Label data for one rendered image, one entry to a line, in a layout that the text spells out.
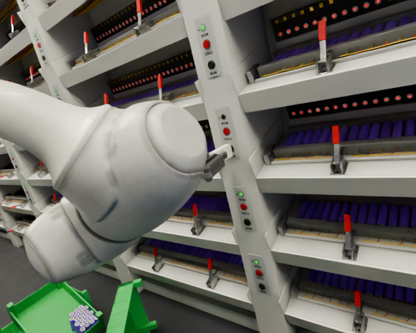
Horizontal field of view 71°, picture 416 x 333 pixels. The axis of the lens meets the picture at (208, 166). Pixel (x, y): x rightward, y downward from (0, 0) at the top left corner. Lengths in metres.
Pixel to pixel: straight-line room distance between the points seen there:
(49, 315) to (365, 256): 1.15
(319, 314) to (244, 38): 0.70
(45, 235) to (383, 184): 0.54
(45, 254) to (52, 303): 1.06
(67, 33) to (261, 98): 0.83
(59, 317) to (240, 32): 1.19
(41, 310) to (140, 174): 1.22
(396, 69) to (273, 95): 0.21
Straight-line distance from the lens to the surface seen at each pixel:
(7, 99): 0.32
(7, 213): 2.56
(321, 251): 0.74
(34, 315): 1.43
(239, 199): 0.73
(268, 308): 0.91
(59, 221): 0.40
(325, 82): 0.58
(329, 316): 0.86
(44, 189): 1.88
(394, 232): 0.73
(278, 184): 0.67
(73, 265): 0.40
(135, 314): 1.19
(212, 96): 0.69
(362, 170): 0.62
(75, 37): 1.27
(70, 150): 0.28
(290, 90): 0.60
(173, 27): 0.75
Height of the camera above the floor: 0.76
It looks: 14 degrees down
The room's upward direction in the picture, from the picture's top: 14 degrees counter-clockwise
